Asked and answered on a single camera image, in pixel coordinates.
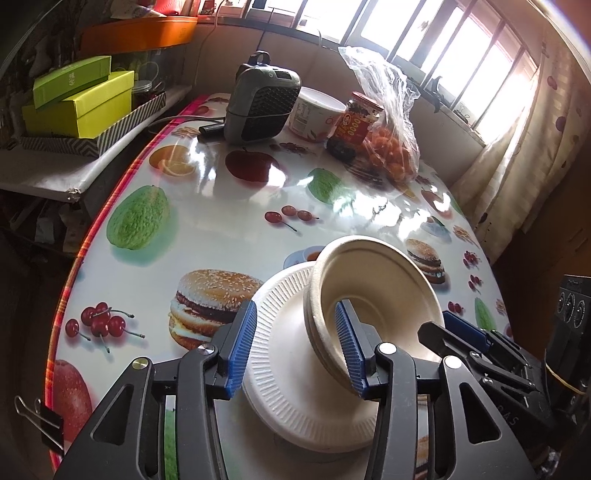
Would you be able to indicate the heart printed curtain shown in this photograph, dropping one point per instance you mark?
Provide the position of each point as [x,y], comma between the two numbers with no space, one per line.
[531,138]

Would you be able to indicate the clear bag of oranges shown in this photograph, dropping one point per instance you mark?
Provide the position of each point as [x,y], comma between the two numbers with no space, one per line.
[392,152]

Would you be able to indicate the fruit printed tablecloth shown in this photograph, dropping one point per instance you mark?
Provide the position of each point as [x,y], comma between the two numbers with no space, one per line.
[231,230]

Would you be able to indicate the glass jar dark lid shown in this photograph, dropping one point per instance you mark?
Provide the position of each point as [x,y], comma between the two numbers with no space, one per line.
[144,92]

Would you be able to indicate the orange box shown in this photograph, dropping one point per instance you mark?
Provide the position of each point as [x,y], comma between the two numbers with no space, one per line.
[138,34]

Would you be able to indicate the white plastic tub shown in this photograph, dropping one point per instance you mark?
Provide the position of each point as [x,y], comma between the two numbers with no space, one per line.
[314,115]

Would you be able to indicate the black binder clip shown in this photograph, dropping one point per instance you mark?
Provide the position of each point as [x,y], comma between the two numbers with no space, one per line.
[48,422]

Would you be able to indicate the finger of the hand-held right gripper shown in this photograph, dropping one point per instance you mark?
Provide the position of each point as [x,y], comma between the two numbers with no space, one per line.
[438,337]
[466,330]

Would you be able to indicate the dark green flat box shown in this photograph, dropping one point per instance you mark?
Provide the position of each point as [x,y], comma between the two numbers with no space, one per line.
[69,81]

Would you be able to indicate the beige paper bowl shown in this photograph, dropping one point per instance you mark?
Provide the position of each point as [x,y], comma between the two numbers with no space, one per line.
[309,323]
[323,357]
[383,277]

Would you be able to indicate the dark window latch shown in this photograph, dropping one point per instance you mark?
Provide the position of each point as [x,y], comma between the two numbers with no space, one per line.
[436,90]

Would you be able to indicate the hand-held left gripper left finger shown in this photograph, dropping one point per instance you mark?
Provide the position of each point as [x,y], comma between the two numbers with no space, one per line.
[241,350]

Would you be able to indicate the black power adapter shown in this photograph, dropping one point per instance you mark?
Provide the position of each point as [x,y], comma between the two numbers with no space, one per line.
[210,130]

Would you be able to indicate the white shelf board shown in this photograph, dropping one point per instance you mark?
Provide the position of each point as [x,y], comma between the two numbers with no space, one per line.
[46,180]

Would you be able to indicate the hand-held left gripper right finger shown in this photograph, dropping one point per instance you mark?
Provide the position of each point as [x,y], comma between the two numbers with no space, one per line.
[347,350]

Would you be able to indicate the white foam plate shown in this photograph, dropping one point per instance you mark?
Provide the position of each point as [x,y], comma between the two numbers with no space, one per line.
[281,323]
[323,447]
[300,436]

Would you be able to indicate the barred window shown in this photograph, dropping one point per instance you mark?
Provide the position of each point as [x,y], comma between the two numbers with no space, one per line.
[461,46]

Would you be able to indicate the small grey heater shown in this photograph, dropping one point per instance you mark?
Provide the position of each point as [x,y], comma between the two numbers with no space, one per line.
[263,110]

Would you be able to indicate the lime green box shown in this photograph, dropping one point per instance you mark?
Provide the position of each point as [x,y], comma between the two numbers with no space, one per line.
[83,115]

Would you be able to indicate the striped tray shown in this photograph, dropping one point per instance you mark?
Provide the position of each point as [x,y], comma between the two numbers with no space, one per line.
[115,134]

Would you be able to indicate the red label glass jar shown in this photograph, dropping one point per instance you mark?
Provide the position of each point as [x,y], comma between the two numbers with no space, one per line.
[353,129]

